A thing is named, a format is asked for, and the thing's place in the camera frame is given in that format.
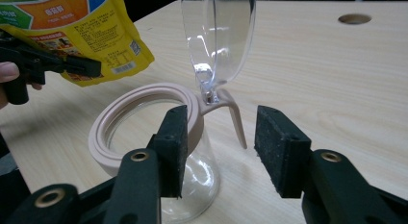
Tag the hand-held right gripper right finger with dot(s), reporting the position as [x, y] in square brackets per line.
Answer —
[282, 153]

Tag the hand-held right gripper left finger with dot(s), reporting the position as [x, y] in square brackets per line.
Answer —
[171, 147]

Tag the yellow seasoning bag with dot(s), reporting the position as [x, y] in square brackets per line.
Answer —
[106, 35]

